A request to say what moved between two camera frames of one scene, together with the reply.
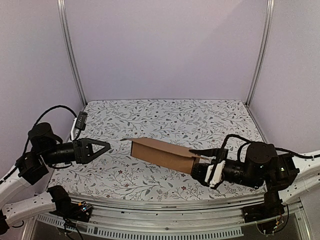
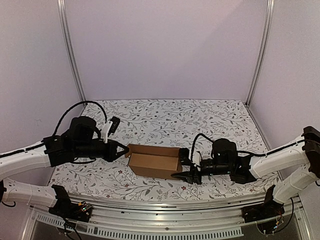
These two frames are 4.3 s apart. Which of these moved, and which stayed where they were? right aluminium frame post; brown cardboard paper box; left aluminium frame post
Moved: brown cardboard paper box
Stayed: left aluminium frame post; right aluminium frame post
